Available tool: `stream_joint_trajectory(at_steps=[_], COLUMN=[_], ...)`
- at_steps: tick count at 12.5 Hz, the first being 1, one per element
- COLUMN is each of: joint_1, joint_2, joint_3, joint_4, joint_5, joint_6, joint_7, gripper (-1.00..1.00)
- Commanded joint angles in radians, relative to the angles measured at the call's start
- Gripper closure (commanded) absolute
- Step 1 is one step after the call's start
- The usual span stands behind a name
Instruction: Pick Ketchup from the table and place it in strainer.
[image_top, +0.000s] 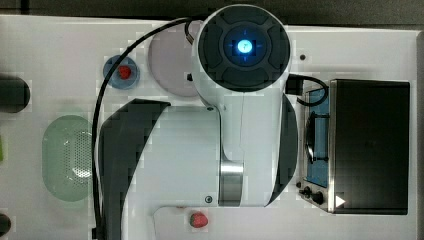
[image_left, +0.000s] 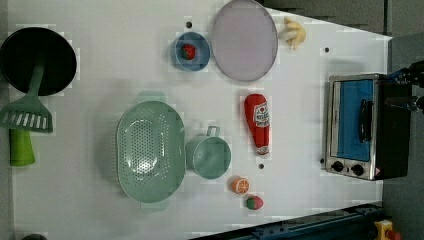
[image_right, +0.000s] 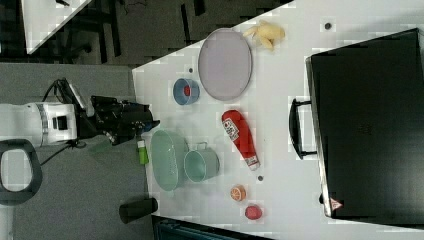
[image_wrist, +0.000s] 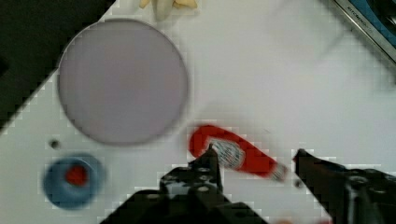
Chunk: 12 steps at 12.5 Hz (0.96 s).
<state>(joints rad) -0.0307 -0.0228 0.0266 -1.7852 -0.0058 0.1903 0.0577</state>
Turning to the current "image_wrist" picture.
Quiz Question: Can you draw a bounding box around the red strawberry in bowl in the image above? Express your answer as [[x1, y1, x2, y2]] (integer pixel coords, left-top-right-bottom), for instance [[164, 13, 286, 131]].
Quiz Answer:
[[64, 165, 88, 187]]

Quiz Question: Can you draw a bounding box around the silver toaster oven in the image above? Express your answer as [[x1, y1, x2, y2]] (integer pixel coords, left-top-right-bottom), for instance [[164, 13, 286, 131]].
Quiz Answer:
[[332, 0, 396, 63]]

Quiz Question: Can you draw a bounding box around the red ketchup bottle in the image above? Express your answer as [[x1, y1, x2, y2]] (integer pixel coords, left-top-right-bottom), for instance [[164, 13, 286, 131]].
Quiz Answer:
[[189, 124, 288, 182]]

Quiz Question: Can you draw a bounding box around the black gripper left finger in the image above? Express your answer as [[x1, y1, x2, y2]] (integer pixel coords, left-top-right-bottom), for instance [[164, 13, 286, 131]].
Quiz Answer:
[[160, 146, 223, 199]]

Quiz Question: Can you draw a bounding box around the blue bowl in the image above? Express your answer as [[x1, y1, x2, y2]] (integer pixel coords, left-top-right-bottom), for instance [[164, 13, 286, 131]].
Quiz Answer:
[[43, 154, 106, 210]]

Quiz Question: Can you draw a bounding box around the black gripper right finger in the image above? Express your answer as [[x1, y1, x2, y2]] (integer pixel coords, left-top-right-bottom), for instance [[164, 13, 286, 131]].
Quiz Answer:
[[293, 148, 396, 224]]

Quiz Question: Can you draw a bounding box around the peeled banana toy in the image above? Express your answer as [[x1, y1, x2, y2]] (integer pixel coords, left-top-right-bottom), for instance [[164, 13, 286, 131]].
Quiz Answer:
[[139, 0, 198, 21]]

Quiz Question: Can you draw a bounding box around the grey round plate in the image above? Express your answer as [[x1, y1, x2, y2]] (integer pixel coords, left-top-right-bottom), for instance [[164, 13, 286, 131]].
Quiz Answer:
[[58, 20, 189, 146]]

